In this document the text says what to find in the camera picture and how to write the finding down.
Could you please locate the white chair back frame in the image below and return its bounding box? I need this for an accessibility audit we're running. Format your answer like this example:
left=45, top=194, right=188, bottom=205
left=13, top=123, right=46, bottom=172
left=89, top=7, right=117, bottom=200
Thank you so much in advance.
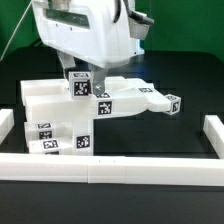
left=20, top=76, right=171, bottom=123

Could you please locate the white U-shaped obstacle fence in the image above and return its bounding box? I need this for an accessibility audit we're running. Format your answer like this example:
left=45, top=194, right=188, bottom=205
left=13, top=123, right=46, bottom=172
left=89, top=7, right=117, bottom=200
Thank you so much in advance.
left=0, top=108, right=224, bottom=187

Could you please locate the thin white rod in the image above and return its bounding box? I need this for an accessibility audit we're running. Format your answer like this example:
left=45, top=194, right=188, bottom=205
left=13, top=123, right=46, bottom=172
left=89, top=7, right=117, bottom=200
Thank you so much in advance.
left=0, top=0, right=36, bottom=61

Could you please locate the white tagged cube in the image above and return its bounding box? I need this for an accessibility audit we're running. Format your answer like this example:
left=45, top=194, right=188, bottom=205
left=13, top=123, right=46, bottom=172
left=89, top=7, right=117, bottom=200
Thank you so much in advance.
left=69, top=71, right=91, bottom=98
left=166, top=94, right=181, bottom=115

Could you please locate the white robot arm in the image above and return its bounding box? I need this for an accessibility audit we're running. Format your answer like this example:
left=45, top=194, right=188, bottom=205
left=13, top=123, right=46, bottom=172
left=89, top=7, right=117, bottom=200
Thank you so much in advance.
left=31, top=0, right=154, bottom=95

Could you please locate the white chair seat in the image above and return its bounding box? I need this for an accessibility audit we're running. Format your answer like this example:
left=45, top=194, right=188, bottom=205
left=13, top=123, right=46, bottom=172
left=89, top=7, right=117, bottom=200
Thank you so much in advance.
left=29, top=116, right=95, bottom=156

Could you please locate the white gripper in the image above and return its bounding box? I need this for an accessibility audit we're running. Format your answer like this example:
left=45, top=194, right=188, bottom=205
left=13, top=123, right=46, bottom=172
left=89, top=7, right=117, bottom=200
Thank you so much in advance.
left=31, top=0, right=134, bottom=96

